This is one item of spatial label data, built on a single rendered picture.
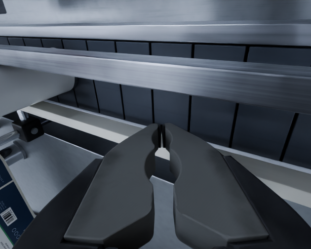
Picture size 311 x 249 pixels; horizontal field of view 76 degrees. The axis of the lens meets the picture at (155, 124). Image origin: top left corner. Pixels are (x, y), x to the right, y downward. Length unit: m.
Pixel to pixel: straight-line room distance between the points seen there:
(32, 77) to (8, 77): 0.02
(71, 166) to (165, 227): 0.19
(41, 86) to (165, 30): 0.13
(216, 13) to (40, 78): 0.18
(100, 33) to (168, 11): 0.07
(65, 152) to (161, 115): 0.22
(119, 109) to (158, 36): 0.09
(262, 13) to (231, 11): 0.02
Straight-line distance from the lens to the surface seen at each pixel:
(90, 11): 0.29
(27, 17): 0.40
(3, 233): 0.58
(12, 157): 0.51
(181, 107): 0.18
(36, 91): 0.23
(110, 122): 0.21
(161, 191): 0.26
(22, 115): 0.35
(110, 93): 0.23
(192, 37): 0.17
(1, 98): 0.22
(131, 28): 0.19
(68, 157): 0.37
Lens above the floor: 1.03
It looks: 48 degrees down
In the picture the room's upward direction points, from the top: 131 degrees counter-clockwise
